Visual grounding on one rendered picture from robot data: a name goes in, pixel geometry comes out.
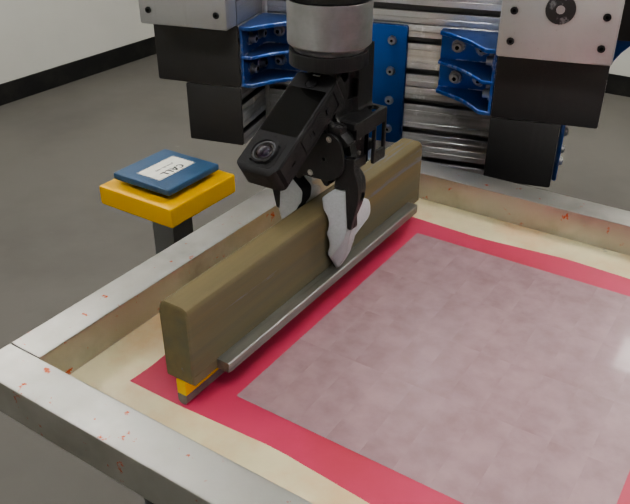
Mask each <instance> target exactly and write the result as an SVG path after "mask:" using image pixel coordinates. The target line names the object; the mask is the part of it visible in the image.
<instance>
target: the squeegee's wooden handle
mask: <svg viewBox="0 0 630 504"><path fill-rule="evenodd" d="M421 158H422V145H421V143H420V142H419V141H415V140H411V139H407V138H402V139H400V140H398V141H397V142H395V143H394V144H393V145H391V146H390V147H388V148H387V149H385V156H384V157H383V158H381V159H380V160H378V161H377V162H376V163H374V164H372V163H371V159H370V160H369V161H367V162H366V164H365V165H363V166H362V167H360V169H361V170H362V171H363V173H364V175H365V179H366V190H365V196H364V198H366V199H368V200H369V202H370V215H369V217H368V219H367V220H366V222H365V223H364V224H363V226H362V227H361V228H360V229H359V231H358V232H357V233H356V235H355V237H354V242H353V244H352V247H351V248H353V247H354V246H355V245H356V244H357V243H359V242H360V241H361V240H362V239H364V238H365V237H366V236H367V235H368V234H370V233H371V232H372V231H373V230H375V229H376V228H377V227H378V226H379V225H381V224H382V223H383V222H384V221H386V220H387V219H388V218H389V217H390V216H392V215H393V214H394V213H395V212H396V211H398V210H399V209H400V208H401V207H403V206H404V205H405V204H406V203H407V202H410V203H413V204H414V203H415V202H417V201H418V199H419V185H420V172H421ZM334 185H335V184H334ZM334 185H332V186H331V187H329V188H328V189H326V190H325V191H323V192H322V193H320V194H319V195H317V196H316V197H314V198H313V199H311V200H310V201H308V202H307V203H306V204H304V205H303V206H301V207H300V208H298V209H297V210H295V211H294V212H292V213H291V214H289V215H288V216H286V217H285V218H283V219H282V220H280V221H279V222H278V223H276V224H275V225H273V226H272V227H270V228H269V229H267V230H266V231H264V232H263V233H261V234H260V235H258V236H257V237H255V238H254V239H252V240H251V241H250V242H248V243H247V244H245V245H244V246H242V247H241V248H239V249H238V250H236V251H235V252H233V253H232V254H230V255H229V256H227V257H226V258H224V259H223V260H222V261H220V262H219V263H217V264H216V265H214V266H213V267H211V268H210V269H208V270H207V271H205V272H204V273H202V274H201V275H199V276H198V277H196V278H195V279H194V280H192V281H191V282H189V283H188V284H186V285H185V286H183V287H182V288H180V289H179V290H177V291H176V292H174V293H173V294H171V295H170V296H168V297H167V298H166V299H164V300H163V301H161V303H160V306H159V313H160V320H161V328H162V335H163V343H164V350H165V357H166V365H167V372H168V374H170V375H172V376H174V377H176V378H178V379H180V380H183V381H185V382H187V383H189V384H191V385H194V386H196V385H197V384H198V383H200V382H201V381H202V380H203V379H204V378H206V377H207V376H208V375H209V374H210V373H212V372H213V371H214V370H215V369H216V368H218V362H217V358H219V357H220V356H221V355H222V354H223V353H225V352H226V351H227V350H228V349H229V348H231V347H232V346H233V345H234V344H236V343H237V342H238V341H239V340H240V339H242V338H243V337H244V336H245V335H247V334H248V333H249V332H250V331H251V330H253V329H254V328H255V327H256V326H258V325H259V324H260V323H261V322H262V321H264V320H265V319H266V318H267V317H268V316H270V315H271V314H272V313H273V312H275V311H276V310H277V309H278V308H279V307H281V306H282V305H283V304H284V303H286V302H287V301H288V300H289V299H290V298H292V297H293V296H294V295H295V294H297V293H298V292H299V291H300V290H301V289H303V288H304V287H305V286H306V285H307V284H309V283H310V282H311V281H312V280H314V279H315V278H316V277H317V276H318V275H320V274H321V273H322V272H323V271H325V270H326V269H327V268H328V267H329V266H331V265H332V262H331V260H330V259H329V257H328V255H327V252H328V250H329V239H328V236H327V230H328V227H329V221H328V217H327V215H326V213H325V211H324V209H323V201H322V198H323V196H325V195H326V194H328V193H329V192H330V191H332V190H333V189H335V188H334Z"/></svg>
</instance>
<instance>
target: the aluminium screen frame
mask: <svg viewBox="0 0 630 504"><path fill-rule="evenodd" d="M419 198H421V199H425V200H428V201H432V202H435V203H439V204H443V205H446V206H450V207H454V208H457V209H461V210H465V211H468V212H472V213H476V214H479V215H483V216H487V217H490V218H494V219H497V220H501V221H505V222H508V223H512V224H516V225H519V226H523V227H527V228H530V229H534V230H538V231H541V232H545V233H549V234H552V235H556V236H560V237H563V238H567V239H570V240H574V241H578V242H581V243H585V244H589V245H592V246H596V247H600V248H603V249H607V250H611V251H614V252H618V253H622V254H625V255H629V256H630V211H626V210H622V209H618V208H614V207H610V206H606V205H602V204H598V203H594V202H590V201H586V200H582V199H578V198H573V197H569V196H565V195H561V194H557V193H553V192H549V191H545V190H541V189H537V188H533V187H529V186H525V185H521V184H517V183H513V182H509V181H505V180H501V179H497V178H493V177H488V176H484V175H480V174H476V173H472V172H468V171H464V170H460V169H456V168H452V167H448V166H444V165H440V164H436V163H432V162H428V161H424V160H421V172H420V185H419ZM280 220H282V218H281V215H280V211H279V208H278V207H277V206H276V202H275V198H274V193H273V189H271V188H267V187H266V188H265V189H263V190H262V191H260V192H258V193H257V194H255V195H253V196H252V197H250V198H248V199H247V200H245V201H244V202H242V203H240V204H239V205H237V206H235V207H234V208H232V209H230V210H229V211H227V212H225V213H224V214H222V215H221V216H219V217H217V218H216V219H214V220H212V221H211V222H209V223H207V224H206V225H204V226H202V227H201V228H199V229H198V230H196V231H194V232H193V233H191V234H189V235H188V236H186V237H184V238H183V239H181V240H179V241H178V242H176V243H175V244H173V245H171V246H170V247H168V248H166V249H165V250H163V251H161V252H160V253H158V254H156V255H155V256H153V257H152V258H150V259H148V260H147V261H145V262H143V263H142V264H140V265H138V266H137V267H135V268H133V269H132V270H130V271H129V272H127V273H125V274H124V275H122V276H120V277H119V278H117V279H115V280H114V281H112V282H110V283H109V284H107V285H106V286H104V287H102V288H101V289H99V290H97V291H96V292H94V293H92V294H91V295H89V296H87V297H86V298H84V299H83V300H81V301H79V302H78V303H76V304H74V305H73V306H71V307H69V308H68V309H66V310H64V311H63V312H61V313H60V314H58V315H56V316H55V317H53V318H51V319H50V320H48V321H46V322H45V323H43V324H41V325H40V326H38V327H37V328H35V329H33V330H32V331H30V332H28V333H27V334H25V335H23V336H22V337H20V338H18V339H17V340H15V341H14V342H12V344H9V345H7V346H5V347H4V348H2V349H0V411H1V412H2V413H4V414H6V415H7V416H9V417H11V418H12V419H14V420H16V421H17V422H19V423H21V424H22V425H24V426H26V427H27V428H29V429H31V430H32V431H34V432H36V433H37V434H39V435H41V436H42V437H44V438H46V439H47V440H49V441H51V442H52V443H54V444H56V445H57V446H59V447H61V448H62V449H64V450H65V451H67V452H69V453H70V454H72V455H74V456H75V457H77V458H79V459H80V460H82V461H84V462H85V463H87V464H89V465H90V466H92V467H94V468H95V469H97V470H99V471H100V472H102V473H104V474H105V475H107V476H109V477H110V478H112V479H114V480H115V481H117V482H119V483H120V484H122V485H124V486H125V487H127V488H129V489H130V490H132V491H134V492H135V493H137V494H139V495H140V496H142V497H144V498H145V499H147V500H149V501H150V502H152V503H154V504H313V503H311V502H309V501H307V500H305V499H303V498H301V497H300V496H298V495H296V494H294V493H292V492H290V491H288V490H286V489H284V488H283V487H281V486H279V485H277V484H275V483H273V482H271V481H269V480H267V479H266V478H264V477H262V476H260V475H258V474H256V473H254V472H252V471H250V470H249V469H247V468H245V467H243V466H241V465H239V464H237V463H235V462H233V461H231V460H230V459H228V458H226V457H224V456H222V455H220V454H218V453H216V452H214V451H213V450H211V449H209V448H207V447H205V446H203V445H201V444H199V443H197V442H196V441H194V440H192V439H190V438H188V437H186V436H184V435H182V434H180V433H179V432H177V431H175V430H173V429H171V428H169V427H167V426H165V425H163V424H162V423H160V422H158V421H156V420H154V419H152V418H150V417H148V416H146V415H145V414H143V413H141V412H139V411H137V410H135V409H133V408H131V407H129V406H128V405H126V404H124V403H122V402H120V401H118V400H116V399H114V398H112V397H111V396H109V395H107V394H105V393H103V392H101V391H99V390H97V389H95V388H93V387H92V386H90V385H88V384H86V383H84V382H82V381H80V380H78V379H76V378H75V377H73V376H71V375H70V374H71V373H73V372H74V371H76V370H77V369H79V368H80V367H82V366H83V365H84V364H86V363H87V362H89V361H90V360H92V359H93V358H95V357H96V356H98V355H99V354H100V353H102V352H103V351H105V350H106V349H108V348H109V347H111V346H112V345H113V344H115V343H116V342H118V341H119V340H121V339H122V338H124V337H125V336H126V335H128V334H129V333H131V332H132V331H134V330H135V329H137V328H138V327H139V326H141V325H142V324H144V323H145V322H147V321H148V320H150V319H151V318H152V317H154V316H155V315H157V314H158V313H159V306H160V303H161V301H163V300H164V299H166V298H167V297H168V296H170V295H171V294H173V293H174V292H176V291H177V290H179V289H180V288H182V287H183V286H185V285H186V284H188V283H189V282H191V281H192V280H194V279H195V278H196V277H198V276H199V275H201V274H202V273H204V272H205V271H207V270H208V269H210V268H211V267H213V266H214V265H216V264H217V263H219V262H220V261H222V260H223V259H224V258H226V257H227V256H229V255H230V254H232V253H233V252H235V251H236V250H238V249H239V248H241V247H242V246H244V245H245V244H247V243H248V242H250V241H251V240H252V239H254V238H255V237H257V236H258V235H260V234H261V233H263V232H264V231H266V230H267V229H269V228H270V227H272V226H273V225H275V224H276V223H278V222H279V221H280Z"/></svg>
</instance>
